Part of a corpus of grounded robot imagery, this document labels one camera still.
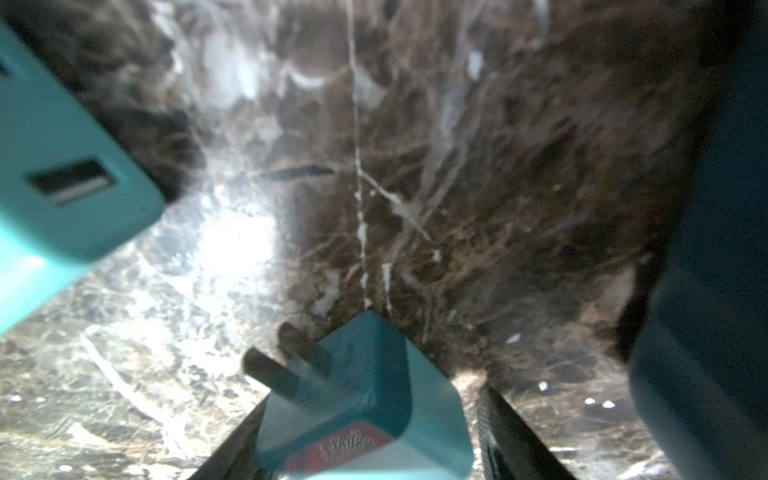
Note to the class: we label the blue plug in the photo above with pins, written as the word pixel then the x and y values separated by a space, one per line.
pixel 361 403
pixel 70 194

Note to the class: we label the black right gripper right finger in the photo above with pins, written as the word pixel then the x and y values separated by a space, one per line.
pixel 509 448

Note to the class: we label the teal storage box right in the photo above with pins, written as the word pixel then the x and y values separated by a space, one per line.
pixel 698 369

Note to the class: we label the blue plug top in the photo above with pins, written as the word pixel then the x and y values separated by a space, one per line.
pixel 70 194

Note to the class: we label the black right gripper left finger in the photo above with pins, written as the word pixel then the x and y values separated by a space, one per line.
pixel 235 458

